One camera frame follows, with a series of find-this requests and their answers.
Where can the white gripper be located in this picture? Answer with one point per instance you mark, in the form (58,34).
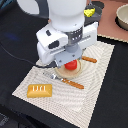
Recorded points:
(64,47)

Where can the red toy tomato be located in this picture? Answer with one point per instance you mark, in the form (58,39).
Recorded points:
(71,65)

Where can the yellow toy cheese wedge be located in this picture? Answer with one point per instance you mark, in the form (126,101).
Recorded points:
(89,12)

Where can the orange toy bread loaf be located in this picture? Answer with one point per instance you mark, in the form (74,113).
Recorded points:
(39,90)

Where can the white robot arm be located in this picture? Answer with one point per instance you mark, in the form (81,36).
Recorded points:
(64,15)

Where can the round beige toy plate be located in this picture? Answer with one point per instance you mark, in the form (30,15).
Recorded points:
(65,73)

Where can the beige woven placemat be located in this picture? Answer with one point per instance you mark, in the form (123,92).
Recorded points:
(67,102)

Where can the grey toy saucepan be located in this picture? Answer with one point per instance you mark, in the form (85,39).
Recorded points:
(98,6)

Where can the beige bowl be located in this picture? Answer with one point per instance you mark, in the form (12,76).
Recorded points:
(122,14)

